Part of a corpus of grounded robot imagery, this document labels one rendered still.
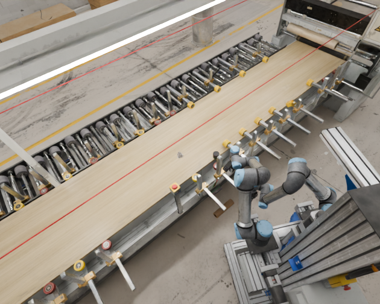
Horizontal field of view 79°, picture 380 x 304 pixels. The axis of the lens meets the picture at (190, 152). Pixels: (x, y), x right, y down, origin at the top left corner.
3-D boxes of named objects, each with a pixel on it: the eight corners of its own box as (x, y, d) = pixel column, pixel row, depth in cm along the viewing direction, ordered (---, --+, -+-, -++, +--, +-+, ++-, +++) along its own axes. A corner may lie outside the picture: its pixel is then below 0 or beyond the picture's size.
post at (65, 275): (93, 283, 198) (65, 275, 159) (89, 286, 196) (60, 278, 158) (91, 280, 199) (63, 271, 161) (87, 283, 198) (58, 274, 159)
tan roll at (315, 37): (374, 63, 305) (379, 54, 295) (369, 66, 301) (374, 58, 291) (284, 26, 375) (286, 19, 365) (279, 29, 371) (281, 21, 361)
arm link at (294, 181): (308, 192, 146) (266, 211, 187) (309, 177, 152) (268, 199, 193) (292, 184, 145) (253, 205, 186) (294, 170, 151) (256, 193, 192)
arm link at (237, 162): (247, 164, 184) (244, 153, 190) (232, 165, 184) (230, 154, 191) (245, 169, 190) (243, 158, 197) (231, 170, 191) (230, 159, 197)
